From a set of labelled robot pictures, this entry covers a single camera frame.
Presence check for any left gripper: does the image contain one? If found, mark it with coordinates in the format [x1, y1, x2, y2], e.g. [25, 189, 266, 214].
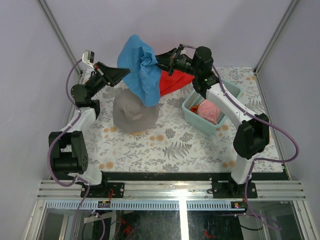
[84, 61, 129, 99]

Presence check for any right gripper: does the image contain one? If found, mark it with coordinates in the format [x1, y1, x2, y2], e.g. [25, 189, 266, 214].
[148, 46, 200, 78]

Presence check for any red cloth hat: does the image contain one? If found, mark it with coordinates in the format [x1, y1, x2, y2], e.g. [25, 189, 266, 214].
[159, 70, 194, 97]

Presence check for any blue bucket hat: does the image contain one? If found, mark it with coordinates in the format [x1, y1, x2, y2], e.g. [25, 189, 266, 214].
[117, 34, 162, 107]

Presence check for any grey bucket hat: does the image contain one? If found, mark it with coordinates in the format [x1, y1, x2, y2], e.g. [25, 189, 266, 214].
[112, 89, 160, 134]

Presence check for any teal plastic bin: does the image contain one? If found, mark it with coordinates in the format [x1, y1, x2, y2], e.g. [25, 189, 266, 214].
[181, 80, 243, 136]

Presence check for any wooden hat stand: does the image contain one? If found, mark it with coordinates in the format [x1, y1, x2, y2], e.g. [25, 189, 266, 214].
[130, 130, 148, 136]

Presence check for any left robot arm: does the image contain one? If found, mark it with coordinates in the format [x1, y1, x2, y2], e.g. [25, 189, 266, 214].
[47, 61, 130, 198]

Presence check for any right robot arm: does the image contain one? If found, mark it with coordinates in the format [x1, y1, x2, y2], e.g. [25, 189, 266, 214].
[155, 44, 270, 199]

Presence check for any orange hat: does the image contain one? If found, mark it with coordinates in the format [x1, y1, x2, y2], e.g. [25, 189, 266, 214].
[189, 105, 199, 114]

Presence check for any pink hat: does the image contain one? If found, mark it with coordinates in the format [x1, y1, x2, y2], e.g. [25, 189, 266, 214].
[196, 99, 221, 125]

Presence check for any floral table mat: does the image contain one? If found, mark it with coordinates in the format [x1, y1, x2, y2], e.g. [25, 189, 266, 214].
[79, 66, 286, 173]

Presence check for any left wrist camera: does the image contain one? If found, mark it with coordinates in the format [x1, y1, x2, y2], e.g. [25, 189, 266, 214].
[82, 50, 95, 68]

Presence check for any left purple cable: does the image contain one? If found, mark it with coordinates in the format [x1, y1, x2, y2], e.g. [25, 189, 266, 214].
[46, 58, 107, 240]

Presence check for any purple cable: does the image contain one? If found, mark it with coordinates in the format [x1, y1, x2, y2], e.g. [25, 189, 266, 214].
[46, 58, 107, 240]
[182, 43, 300, 232]

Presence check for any left corner aluminium post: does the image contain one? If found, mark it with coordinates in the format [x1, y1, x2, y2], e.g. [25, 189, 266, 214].
[36, 0, 77, 65]

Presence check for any corner aluminium post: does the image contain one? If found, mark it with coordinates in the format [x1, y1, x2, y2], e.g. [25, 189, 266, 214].
[36, 0, 77, 65]
[253, 0, 301, 75]

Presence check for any right corner aluminium post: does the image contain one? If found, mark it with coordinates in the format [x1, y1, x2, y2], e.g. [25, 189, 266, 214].
[253, 0, 301, 75]

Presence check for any aluminium rail frame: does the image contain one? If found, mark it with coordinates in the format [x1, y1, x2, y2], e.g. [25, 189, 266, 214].
[24, 171, 320, 240]

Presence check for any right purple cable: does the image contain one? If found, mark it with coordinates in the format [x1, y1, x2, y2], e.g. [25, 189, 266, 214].
[182, 43, 300, 232]

